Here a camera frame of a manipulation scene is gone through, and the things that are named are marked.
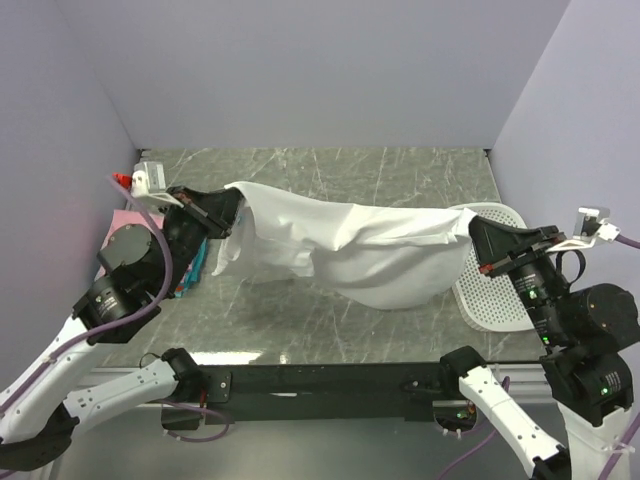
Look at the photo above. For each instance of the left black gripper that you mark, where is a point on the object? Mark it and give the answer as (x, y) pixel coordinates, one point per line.
(215, 209)

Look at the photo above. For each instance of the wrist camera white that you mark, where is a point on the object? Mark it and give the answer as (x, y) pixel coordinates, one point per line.
(592, 228)
(147, 183)

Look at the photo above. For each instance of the white perforated plastic basket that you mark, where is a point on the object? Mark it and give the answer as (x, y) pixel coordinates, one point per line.
(486, 304)

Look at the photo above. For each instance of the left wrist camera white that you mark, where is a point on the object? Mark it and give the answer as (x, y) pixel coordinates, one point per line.
(147, 183)

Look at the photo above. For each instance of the white t shirt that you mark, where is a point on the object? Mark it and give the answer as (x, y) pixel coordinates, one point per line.
(381, 257)

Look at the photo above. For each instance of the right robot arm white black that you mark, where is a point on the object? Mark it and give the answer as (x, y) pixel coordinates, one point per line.
(583, 333)

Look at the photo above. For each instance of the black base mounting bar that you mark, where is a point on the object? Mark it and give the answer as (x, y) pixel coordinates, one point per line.
(314, 391)

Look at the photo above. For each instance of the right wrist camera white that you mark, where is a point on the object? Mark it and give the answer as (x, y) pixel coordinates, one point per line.
(592, 228)

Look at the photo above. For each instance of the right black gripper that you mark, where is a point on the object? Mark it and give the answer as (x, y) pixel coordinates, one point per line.
(497, 245)

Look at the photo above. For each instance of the teal folded t shirt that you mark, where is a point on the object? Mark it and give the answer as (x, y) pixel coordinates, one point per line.
(193, 272)

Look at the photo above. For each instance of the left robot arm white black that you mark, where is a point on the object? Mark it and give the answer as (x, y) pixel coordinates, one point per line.
(43, 411)

